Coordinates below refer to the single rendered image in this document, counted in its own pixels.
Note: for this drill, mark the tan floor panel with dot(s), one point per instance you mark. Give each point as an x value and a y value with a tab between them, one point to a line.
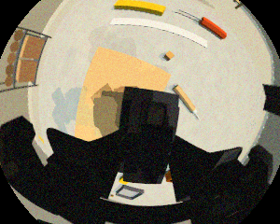
98	112

